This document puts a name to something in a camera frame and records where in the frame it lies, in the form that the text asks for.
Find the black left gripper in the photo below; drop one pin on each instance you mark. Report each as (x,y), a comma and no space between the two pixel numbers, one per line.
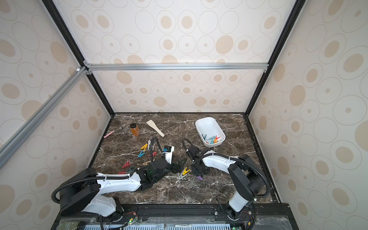
(180,167)

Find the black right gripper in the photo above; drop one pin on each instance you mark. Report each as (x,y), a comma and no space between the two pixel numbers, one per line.
(194,166)

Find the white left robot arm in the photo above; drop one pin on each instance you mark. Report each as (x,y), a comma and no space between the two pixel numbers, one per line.
(86,191)

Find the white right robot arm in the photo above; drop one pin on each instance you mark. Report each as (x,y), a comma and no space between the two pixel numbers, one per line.
(249,181)

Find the white plastic storage box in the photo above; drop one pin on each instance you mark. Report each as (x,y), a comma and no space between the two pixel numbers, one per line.
(210,132)

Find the yellow clothespin near centre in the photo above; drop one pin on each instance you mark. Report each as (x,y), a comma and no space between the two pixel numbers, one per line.
(185,171)

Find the yellow clothespin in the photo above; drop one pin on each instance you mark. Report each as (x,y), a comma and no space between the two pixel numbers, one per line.
(143,148)
(185,171)

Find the blue clothespin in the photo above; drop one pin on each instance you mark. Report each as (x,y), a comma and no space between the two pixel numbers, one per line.
(142,153)

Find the amber jar black lid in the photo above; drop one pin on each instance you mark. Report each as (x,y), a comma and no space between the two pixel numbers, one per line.
(134,129)

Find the wooden spatula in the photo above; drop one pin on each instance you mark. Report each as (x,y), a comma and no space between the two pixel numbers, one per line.
(152,124)

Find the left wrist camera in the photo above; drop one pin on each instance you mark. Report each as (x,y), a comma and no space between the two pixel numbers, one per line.
(168,153)

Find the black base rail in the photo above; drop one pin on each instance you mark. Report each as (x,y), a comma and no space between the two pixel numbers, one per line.
(184,217)

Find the left diagonal aluminium rail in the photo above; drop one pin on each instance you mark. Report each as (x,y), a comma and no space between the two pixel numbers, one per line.
(19,137)

